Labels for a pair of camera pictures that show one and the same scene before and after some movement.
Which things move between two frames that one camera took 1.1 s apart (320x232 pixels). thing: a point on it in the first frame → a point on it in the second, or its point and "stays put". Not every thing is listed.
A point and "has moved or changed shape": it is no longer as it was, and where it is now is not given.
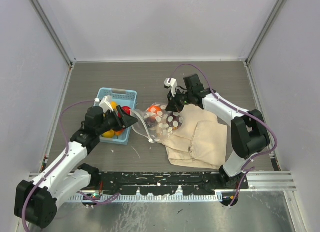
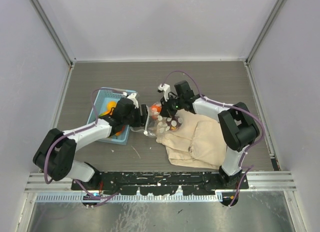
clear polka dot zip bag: [155, 122] has moved or changed shape
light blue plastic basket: [123, 97] stays put
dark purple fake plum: [174, 120] stays put
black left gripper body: [113, 122] → [140, 120]
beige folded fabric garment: [201, 142] stays put
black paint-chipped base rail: [190, 183] stays put
